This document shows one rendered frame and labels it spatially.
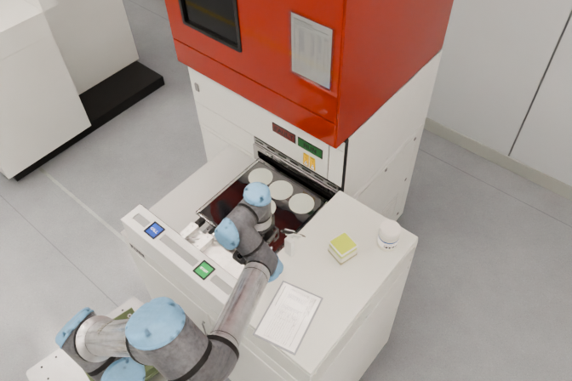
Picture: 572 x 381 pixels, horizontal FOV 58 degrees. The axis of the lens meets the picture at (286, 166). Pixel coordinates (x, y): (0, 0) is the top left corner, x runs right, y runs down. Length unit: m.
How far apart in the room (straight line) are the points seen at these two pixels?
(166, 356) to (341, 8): 0.95
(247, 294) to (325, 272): 0.52
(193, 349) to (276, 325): 0.60
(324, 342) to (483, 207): 1.89
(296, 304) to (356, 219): 0.40
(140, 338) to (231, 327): 0.24
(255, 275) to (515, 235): 2.14
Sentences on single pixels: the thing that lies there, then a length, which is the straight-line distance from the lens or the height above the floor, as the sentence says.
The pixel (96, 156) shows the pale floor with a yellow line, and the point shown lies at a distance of 3.68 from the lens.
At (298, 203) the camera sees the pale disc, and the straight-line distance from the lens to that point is 2.02.
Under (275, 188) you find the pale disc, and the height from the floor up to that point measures 0.90.
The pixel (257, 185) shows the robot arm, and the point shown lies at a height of 1.41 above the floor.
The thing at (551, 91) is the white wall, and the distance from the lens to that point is 3.16.
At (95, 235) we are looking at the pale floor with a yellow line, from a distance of 3.25.
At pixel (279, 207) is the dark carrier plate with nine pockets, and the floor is 0.90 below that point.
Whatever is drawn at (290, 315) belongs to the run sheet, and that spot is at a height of 0.97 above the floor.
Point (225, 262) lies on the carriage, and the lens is 1.91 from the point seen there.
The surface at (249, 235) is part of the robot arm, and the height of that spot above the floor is 1.35.
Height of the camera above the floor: 2.50
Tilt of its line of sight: 48 degrees down
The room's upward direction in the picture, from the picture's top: 2 degrees counter-clockwise
